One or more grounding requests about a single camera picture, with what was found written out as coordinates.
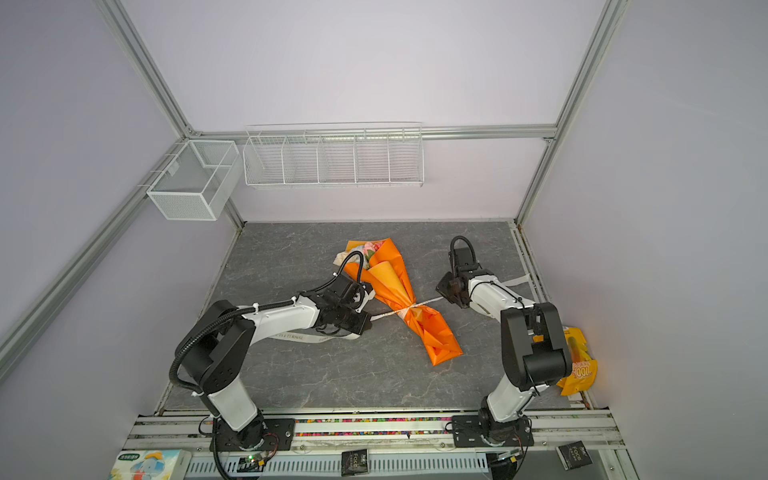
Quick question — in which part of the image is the orange wrapping paper sheet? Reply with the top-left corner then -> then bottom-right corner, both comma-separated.
343,239 -> 463,366

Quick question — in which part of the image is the red pink fake rose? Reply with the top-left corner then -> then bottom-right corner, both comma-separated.
359,241 -> 384,269

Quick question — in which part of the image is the white ribbon strip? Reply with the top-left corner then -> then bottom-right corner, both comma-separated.
271,274 -> 531,344

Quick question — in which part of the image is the cream fake rose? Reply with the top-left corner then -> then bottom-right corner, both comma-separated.
333,252 -> 348,266

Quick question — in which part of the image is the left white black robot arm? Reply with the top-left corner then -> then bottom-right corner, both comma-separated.
168,274 -> 376,435

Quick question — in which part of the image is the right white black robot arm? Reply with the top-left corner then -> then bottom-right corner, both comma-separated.
436,236 -> 572,437

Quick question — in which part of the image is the yellow snack bag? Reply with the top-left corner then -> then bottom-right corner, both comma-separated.
557,327 -> 598,397

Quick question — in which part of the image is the black square card middle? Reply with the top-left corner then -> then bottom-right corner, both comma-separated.
341,449 -> 370,477

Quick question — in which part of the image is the black square card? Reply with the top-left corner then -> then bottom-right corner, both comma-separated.
556,441 -> 593,471
341,449 -> 370,477

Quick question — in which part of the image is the black square card right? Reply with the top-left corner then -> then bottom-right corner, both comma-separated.
556,441 -> 593,471

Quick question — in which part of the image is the tissue pack with elephant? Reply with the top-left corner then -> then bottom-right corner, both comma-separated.
108,449 -> 192,480

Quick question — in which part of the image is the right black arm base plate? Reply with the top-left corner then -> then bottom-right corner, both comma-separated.
444,414 -> 534,448

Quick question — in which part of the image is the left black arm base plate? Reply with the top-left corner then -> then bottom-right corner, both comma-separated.
212,417 -> 296,452

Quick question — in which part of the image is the long white wire rack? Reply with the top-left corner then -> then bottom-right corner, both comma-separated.
243,122 -> 425,188

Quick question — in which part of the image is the white slotted cable duct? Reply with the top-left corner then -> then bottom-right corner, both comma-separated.
220,452 -> 491,479

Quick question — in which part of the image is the small white wire basket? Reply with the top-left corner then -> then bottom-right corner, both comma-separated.
148,140 -> 244,221

